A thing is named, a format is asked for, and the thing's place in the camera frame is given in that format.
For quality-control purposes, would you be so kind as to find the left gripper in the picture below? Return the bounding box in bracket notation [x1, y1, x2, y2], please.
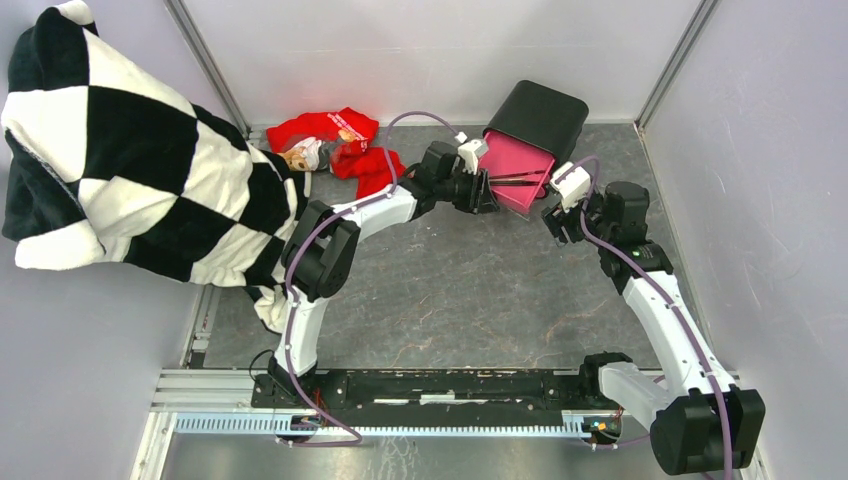
[436, 165, 501, 217]

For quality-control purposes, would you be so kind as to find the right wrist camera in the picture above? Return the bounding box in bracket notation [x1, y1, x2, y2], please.
[548, 162, 592, 212]

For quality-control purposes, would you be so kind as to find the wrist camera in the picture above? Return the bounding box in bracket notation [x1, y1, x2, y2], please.
[455, 132, 488, 174]
[548, 162, 592, 212]

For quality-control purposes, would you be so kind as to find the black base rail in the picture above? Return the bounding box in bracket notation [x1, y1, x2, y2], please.
[251, 369, 624, 433]

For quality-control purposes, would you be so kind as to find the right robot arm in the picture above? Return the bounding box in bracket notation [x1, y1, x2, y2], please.
[543, 181, 766, 478]

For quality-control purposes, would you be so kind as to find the small plush doll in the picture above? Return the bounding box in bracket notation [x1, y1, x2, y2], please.
[280, 137, 334, 172]

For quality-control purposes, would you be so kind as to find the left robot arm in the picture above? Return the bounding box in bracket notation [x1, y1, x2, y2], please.
[268, 139, 499, 408]

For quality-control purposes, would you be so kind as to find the black pink drawer organizer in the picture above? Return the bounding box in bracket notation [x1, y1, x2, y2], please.
[479, 80, 589, 214]

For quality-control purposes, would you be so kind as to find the black white checkered blanket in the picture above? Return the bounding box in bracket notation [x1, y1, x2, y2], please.
[1, 1, 311, 333]

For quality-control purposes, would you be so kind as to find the red cloth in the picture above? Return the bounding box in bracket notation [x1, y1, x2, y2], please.
[266, 108, 405, 198]

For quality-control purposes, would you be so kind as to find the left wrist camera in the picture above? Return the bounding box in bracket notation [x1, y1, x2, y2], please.
[455, 132, 488, 174]

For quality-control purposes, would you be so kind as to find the black thin brush stick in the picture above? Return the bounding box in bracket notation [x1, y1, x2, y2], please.
[490, 180, 542, 188]

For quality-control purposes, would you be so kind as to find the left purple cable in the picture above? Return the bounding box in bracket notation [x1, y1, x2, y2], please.
[283, 110, 465, 449]

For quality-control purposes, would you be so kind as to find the black eyeliner pencil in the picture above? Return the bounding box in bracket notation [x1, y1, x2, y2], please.
[489, 170, 546, 182]

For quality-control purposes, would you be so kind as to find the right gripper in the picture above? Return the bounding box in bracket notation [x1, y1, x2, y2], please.
[540, 184, 614, 249]

